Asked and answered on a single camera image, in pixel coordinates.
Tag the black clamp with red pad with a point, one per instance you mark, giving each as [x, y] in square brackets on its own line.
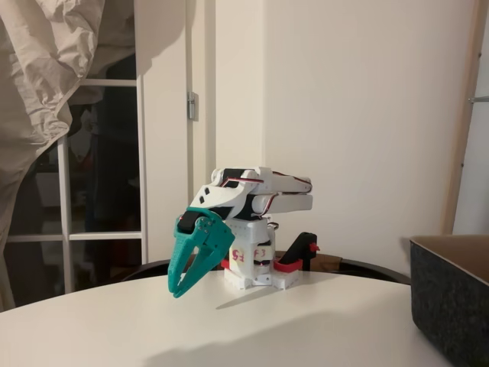
[227, 264]
[300, 244]

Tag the wooden frame with frosted panel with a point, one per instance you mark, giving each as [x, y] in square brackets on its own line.
[458, 153]

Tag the white framed glass door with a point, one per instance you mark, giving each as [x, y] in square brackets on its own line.
[142, 153]

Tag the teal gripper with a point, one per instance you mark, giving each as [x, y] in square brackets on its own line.
[199, 238]

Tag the silver door hinge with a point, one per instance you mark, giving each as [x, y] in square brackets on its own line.
[192, 107]

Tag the grey felt box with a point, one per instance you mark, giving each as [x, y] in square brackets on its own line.
[447, 298]

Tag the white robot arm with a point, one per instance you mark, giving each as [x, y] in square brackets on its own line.
[282, 195]

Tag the beige crumpled curtain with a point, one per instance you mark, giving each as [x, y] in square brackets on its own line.
[38, 76]

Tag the metal rod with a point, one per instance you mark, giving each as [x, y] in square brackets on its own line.
[479, 100]

